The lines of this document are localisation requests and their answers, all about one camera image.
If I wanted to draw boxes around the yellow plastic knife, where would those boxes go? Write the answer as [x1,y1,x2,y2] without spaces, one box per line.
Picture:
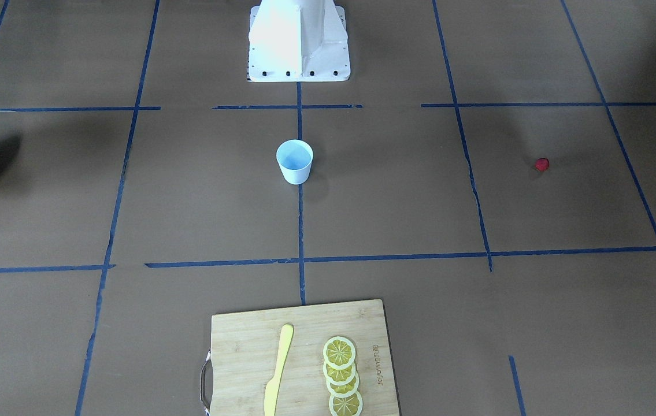
[262,324,294,415]

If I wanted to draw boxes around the lemon slice bottom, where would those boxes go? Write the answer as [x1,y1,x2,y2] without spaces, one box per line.
[328,392,363,416]

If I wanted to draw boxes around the bamboo cutting board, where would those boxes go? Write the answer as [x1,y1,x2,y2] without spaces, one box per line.
[201,299,400,415]

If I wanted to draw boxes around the red strawberry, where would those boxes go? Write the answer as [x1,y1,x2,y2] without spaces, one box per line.
[534,158,550,173]

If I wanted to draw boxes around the lemon slice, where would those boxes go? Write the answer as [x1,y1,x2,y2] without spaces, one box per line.
[325,373,360,398]
[328,392,363,416]
[323,363,357,387]
[323,336,357,370]

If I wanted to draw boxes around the lemon slice top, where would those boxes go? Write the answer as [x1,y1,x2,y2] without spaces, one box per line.
[323,336,357,370]

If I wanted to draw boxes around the light blue plastic cup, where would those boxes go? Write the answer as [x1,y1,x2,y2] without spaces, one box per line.
[276,139,314,185]

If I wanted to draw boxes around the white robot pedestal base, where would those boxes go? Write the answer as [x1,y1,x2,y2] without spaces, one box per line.
[247,1,351,83]

